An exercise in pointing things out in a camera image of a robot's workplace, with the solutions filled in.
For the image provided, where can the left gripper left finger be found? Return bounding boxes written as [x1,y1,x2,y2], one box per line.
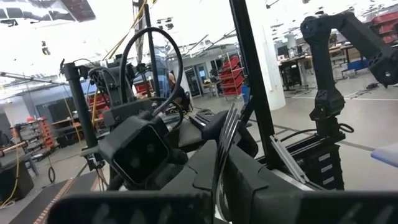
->
[46,139,218,224]

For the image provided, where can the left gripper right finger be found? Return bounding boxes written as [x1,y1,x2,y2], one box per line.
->
[221,144,398,224]

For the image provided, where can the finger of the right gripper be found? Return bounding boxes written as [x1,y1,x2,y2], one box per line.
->
[188,108,229,141]
[234,124,259,158]

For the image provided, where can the silver metal fork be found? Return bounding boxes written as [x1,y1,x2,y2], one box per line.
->
[212,102,243,223]

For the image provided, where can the black arm base box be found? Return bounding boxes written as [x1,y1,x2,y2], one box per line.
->
[279,133,346,192]

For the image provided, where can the person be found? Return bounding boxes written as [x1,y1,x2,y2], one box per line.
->
[168,71,191,111]

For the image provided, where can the red bin rack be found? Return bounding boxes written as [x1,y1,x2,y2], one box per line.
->
[218,55,247,98]

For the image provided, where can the white building column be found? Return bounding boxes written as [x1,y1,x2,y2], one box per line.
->
[257,24,287,112]

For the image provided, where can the black work desk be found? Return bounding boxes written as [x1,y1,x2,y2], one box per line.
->
[277,45,310,92]

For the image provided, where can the black striped floor mat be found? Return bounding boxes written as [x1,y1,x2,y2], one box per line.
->
[8,170,100,224]

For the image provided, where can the thin black pole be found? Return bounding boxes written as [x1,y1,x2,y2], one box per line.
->
[143,2,162,98]

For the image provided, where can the shelf with orange bins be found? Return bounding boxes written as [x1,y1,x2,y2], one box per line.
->
[10,116,59,151]

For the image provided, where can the black equipment case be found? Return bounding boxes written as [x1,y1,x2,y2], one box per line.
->
[0,151,35,203]

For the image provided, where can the blue storage bins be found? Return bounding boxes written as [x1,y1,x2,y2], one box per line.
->
[347,58,371,72]

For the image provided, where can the red storage bins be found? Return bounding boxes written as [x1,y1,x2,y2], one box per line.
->
[371,11,398,45]

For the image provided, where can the silver aluminium rail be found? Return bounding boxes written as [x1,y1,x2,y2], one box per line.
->
[269,134,310,185]

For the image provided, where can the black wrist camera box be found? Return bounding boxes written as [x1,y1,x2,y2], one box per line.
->
[97,116,175,188]

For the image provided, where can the black aluminium frame post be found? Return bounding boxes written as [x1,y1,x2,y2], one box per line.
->
[228,0,278,170]

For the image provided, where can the black floor cable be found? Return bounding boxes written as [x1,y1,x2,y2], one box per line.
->
[279,122,356,143]

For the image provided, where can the black looped camera cable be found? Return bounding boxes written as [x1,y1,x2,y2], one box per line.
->
[119,26,185,132]

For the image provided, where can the yellow floor cable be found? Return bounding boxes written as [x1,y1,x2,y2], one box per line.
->
[0,146,21,208]

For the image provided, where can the yellow hanging cables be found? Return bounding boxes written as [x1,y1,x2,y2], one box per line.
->
[101,0,156,60]

